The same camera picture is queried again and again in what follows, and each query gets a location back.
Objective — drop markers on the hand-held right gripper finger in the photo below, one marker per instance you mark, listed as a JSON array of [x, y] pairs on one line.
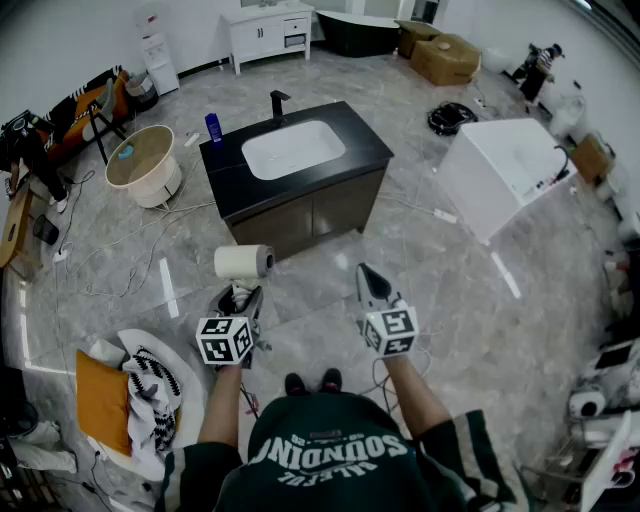
[[380, 286], [363, 285]]

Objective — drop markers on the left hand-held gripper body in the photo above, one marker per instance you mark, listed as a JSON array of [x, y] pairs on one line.
[[222, 341]]

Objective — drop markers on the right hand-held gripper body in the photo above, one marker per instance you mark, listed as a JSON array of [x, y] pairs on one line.
[[392, 330]]

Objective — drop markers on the person's left forearm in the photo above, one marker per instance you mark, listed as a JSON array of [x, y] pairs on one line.
[[224, 405]]

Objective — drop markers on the person's right forearm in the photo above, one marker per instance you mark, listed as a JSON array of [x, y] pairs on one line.
[[415, 395]]

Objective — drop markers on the black sink counter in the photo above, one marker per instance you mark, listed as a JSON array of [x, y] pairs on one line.
[[360, 142]]

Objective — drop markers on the white sink basin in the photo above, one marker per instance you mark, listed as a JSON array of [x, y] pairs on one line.
[[295, 149]]

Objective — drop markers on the white lounge chair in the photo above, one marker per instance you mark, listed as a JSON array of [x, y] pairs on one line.
[[187, 380]]

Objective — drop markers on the person's black right shoe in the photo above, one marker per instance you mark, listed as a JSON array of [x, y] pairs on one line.
[[331, 380]]

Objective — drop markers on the person's black shoe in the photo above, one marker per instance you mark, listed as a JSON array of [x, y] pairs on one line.
[[296, 384], [331, 380]]

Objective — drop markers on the dark wooden vanity cabinet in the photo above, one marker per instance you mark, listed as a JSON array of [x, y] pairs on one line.
[[320, 212]]

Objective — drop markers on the person's black left shoe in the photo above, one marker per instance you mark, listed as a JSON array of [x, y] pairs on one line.
[[296, 384]]

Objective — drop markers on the black and white patterned blanket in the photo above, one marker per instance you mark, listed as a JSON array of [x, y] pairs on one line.
[[150, 390]]

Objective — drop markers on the white power strip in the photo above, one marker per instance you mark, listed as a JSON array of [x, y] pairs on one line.
[[191, 139], [60, 256], [445, 215]]

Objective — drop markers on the orange cushion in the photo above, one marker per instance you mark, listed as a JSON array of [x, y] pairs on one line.
[[102, 400]]

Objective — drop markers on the person's green shirt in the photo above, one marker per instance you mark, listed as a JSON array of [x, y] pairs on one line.
[[330, 460]]

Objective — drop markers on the round beige side table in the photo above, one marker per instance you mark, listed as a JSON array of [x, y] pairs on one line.
[[142, 167]]

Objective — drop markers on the white bathtub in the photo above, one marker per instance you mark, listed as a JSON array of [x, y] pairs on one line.
[[495, 170]]

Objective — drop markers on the blue bottle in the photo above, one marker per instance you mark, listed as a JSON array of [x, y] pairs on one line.
[[213, 129]]

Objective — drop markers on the small blue object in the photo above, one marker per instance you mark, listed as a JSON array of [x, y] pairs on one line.
[[126, 151]]

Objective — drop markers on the black mesh wastebasket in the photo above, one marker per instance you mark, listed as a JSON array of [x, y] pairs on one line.
[[45, 230]]

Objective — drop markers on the white round appliance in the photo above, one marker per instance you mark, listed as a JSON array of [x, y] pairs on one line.
[[587, 405]]

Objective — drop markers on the black folding stool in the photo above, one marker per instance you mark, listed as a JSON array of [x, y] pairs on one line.
[[102, 125]]

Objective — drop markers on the wooden board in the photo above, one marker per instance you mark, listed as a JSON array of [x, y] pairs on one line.
[[12, 230]]

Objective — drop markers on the grey storage basket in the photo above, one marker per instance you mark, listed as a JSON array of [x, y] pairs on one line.
[[141, 91]]

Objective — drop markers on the black bathtub faucet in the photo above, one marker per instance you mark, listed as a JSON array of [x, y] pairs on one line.
[[565, 162]]

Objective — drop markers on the large cardboard box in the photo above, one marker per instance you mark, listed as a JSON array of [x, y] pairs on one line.
[[445, 60]]

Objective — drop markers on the orange and black sofa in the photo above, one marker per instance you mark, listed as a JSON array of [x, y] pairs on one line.
[[75, 112]]

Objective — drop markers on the brown cardboard box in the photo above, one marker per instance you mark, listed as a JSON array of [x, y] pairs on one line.
[[591, 157]]

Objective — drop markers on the white water dispenser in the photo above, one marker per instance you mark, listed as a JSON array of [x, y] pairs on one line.
[[159, 55]]

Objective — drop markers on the black bathtub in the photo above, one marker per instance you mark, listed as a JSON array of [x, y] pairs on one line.
[[357, 32]]

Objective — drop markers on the small cardboard box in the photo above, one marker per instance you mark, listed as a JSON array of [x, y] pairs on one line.
[[417, 36]]

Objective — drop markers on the white toilet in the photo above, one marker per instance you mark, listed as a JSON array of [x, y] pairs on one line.
[[497, 60]]

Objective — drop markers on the white vanity cabinet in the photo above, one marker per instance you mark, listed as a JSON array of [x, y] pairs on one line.
[[260, 35]]

